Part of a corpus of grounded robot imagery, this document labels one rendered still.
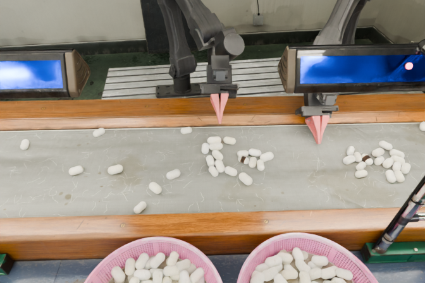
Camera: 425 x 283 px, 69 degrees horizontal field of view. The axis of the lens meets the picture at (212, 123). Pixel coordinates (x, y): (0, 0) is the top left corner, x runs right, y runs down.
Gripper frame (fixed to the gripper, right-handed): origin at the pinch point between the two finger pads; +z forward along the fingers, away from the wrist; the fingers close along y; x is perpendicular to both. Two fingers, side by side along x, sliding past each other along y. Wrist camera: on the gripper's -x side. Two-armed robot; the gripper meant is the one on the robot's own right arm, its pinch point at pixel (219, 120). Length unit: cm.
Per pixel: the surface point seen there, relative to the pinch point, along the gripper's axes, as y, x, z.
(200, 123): -5.3, 9.3, -0.6
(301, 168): 20.7, -1.2, 13.2
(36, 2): -132, 144, -117
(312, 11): 91, 171, -120
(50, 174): -43.3, -1.3, 13.0
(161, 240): -13.3, -16.0, 26.7
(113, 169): -27.0, -3.1, 12.3
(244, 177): 5.3, -5.4, 14.9
